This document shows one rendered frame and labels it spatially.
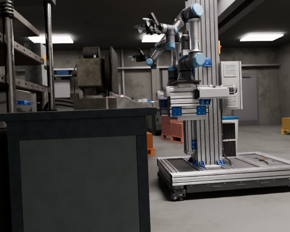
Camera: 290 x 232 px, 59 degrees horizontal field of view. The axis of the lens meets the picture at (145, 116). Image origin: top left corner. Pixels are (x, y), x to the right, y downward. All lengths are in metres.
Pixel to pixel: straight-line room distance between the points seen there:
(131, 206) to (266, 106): 10.71
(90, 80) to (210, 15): 3.61
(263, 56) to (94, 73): 7.92
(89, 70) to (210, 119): 3.74
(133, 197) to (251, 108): 10.28
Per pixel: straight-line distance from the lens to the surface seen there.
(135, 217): 1.28
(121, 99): 1.92
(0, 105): 1.92
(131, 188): 1.23
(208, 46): 2.65
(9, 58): 1.80
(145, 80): 10.11
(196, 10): 2.35
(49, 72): 2.49
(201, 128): 2.55
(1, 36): 1.82
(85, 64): 5.83
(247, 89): 11.29
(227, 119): 4.29
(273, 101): 11.88
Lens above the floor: 0.78
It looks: 1 degrees down
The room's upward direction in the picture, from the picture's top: 2 degrees counter-clockwise
